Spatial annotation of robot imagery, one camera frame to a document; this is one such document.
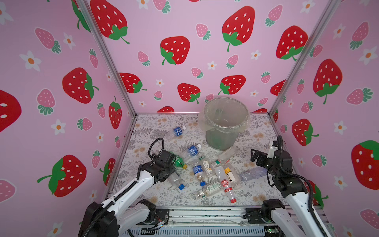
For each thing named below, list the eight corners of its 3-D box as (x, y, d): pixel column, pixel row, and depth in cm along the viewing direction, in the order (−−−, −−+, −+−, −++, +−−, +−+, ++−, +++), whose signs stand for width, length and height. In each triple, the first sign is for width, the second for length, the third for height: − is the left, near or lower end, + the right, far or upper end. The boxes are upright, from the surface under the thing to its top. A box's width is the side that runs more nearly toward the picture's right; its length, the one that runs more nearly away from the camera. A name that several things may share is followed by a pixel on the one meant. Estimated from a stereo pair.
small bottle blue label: (197, 182, 86) (197, 180, 83) (192, 170, 91) (192, 167, 88) (205, 179, 87) (206, 177, 84) (200, 167, 92) (200, 164, 89)
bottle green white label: (202, 199, 81) (203, 196, 77) (199, 191, 84) (199, 188, 79) (222, 191, 84) (223, 187, 80) (218, 183, 87) (219, 180, 82)
